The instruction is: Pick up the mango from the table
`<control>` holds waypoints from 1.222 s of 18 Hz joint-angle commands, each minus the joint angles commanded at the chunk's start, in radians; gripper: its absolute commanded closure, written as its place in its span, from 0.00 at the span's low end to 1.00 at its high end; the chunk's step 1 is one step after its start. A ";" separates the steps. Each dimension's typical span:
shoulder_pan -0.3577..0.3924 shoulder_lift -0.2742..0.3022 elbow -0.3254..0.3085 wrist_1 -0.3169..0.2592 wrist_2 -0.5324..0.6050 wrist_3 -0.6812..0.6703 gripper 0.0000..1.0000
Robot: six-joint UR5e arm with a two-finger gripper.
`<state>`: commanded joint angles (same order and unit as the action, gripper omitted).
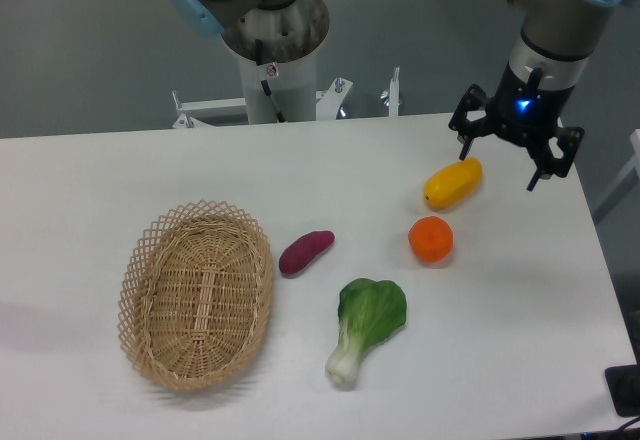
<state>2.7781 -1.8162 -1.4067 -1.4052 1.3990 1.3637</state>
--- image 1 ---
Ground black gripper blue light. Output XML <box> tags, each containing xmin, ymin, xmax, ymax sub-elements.
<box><xmin>448</xmin><ymin>64</ymin><xmax>585</xmax><ymax>191</ymax></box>

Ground yellow mango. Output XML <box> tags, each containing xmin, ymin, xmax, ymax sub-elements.
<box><xmin>423</xmin><ymin>157</ymin><xmax>483</xmax><ymax>210</ymax></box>

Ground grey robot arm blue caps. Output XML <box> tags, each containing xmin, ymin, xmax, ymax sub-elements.
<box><xmin>171</xmin><ymin>0</ymin><xmax>638</xmax><ymax>180</ymax></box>

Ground white furniture leg right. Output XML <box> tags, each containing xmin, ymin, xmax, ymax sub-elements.
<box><xmin>592</xmin><ymin>129</ymin><xmax>639</xmax><ymax>225</ymax></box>

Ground orange fruit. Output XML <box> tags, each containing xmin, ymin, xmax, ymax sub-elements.
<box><xmin>408</xmin><ymin>216</ymin><xmax>454</xmax><ymax>263</ymax></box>

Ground green bok choy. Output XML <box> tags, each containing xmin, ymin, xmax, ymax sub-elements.
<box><xmin>325</xmin><ymin>278</ymin><xmax>407</xmax><ymax>387</ymax></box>

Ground purple sweet potato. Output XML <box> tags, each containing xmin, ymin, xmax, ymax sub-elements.
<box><xmin>278</xmin><ymin>230</ymin><xmax>335</xmax><ymax>277</ymax></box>

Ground black device at table edge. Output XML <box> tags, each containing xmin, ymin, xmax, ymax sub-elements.
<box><xmin>605</xmin><ymin>364</ymin><xmax>639</xmax><ymax>417</ymax></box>

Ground woven wicker basket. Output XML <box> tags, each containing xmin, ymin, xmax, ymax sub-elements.
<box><xmin>118</xmin><ymin>201</ymin><xmax>274</xmax><ymax>391</ymax></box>

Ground white metal base frame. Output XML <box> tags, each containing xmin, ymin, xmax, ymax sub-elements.
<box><xmin>172</xmin><ymin>66</ymin><xmax>403</xmax><ymax>129</ymax></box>

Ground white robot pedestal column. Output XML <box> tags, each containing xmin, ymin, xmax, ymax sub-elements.
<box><xmin>238</xmin><ymin>54</ymin><xmax>317</xmax><ymax>124</ymax></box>

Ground black cable on pedestal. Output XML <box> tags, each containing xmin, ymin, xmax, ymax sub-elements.
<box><xmin>255</xmin><ymin>39</ymin><xmax>287</xmax><ymax>124</ymax></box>

